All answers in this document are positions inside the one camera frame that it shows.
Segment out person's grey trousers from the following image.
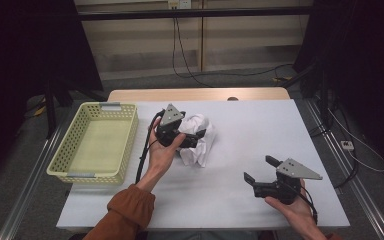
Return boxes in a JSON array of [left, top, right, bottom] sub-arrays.
[[145, 230, 259, 240]]

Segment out left hand-held gripper black cable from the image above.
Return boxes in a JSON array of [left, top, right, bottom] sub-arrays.
[[134, 109, 166, 185]]

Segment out black horizontal metal bar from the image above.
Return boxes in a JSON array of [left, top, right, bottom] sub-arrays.
[[77, 5, 314, 22]]

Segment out black curtain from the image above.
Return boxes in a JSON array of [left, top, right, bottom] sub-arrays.
[[0, 0, 104, 183], [293, 0, 384, 173]]

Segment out pale yellow perforated plastic basket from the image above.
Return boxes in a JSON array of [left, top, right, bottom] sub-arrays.
[[45, 101, 140, 185]]

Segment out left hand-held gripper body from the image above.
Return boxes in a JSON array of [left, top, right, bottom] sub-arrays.
[[154, 103, 201, 149]]

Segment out black stand legs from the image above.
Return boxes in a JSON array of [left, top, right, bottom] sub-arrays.
[[42, 76, 108, 140]]

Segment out person's left hand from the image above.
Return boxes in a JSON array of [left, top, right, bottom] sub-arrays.
[[146, 116, 187, 177]]

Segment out person's right hand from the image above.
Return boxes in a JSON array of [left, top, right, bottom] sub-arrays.
[[264, 179, 320, 234]]

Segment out right hand-held gripper black cable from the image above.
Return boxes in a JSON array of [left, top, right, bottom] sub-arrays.
[[293, 184, 319, 225]]

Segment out hand-held gripper black cable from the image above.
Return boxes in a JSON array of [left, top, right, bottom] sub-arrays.
[[293, 184, 319, 225], [134, 109, 166, 185]]

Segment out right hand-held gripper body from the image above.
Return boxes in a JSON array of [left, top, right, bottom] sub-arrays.
[[252, 158, 324, 205]]

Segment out white table mat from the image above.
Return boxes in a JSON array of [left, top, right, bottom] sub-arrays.
[[56, 99, 350, 231]]

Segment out black hanging floor cable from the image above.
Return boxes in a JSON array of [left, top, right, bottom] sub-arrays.
[[171, 16, 295, 88]]

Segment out black floor cables bundle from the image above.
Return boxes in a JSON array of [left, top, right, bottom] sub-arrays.
[[308, 121, 360, 190]]

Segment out white wall outlet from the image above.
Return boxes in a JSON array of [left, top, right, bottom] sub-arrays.
[[167, 0, 193, 10]]

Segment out light wooden table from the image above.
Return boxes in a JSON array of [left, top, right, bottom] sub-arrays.
[[107, 87, 291, 103]]

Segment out white cloth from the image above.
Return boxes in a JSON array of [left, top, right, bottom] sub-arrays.
[[177, 113, 218, 168]]

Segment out white floor cable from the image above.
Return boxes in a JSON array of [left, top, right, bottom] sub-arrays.
[[327, 108, 384, 173]]

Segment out silver metal floor rail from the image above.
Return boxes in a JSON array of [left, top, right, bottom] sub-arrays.
[[303, 99, 384, 240], [0, 121, 66, 240]]

